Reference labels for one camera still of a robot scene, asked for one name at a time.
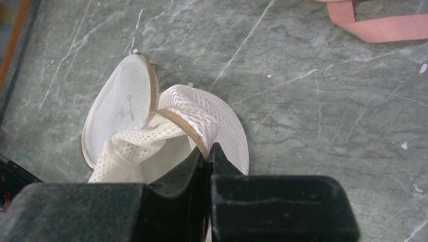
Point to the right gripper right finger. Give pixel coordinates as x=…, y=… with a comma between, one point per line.
x=276, y=207

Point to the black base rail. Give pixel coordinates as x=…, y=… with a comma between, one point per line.
x=14, y=178

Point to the pink floral laundry bag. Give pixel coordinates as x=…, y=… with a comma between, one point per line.
x=388, y=29

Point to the wooden rack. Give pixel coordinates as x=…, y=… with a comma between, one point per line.
x=13, y=14

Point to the white mesh laundry bag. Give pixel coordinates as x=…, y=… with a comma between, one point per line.
x=134, y=133

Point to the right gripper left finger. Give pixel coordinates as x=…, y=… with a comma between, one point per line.
x=172, y=208

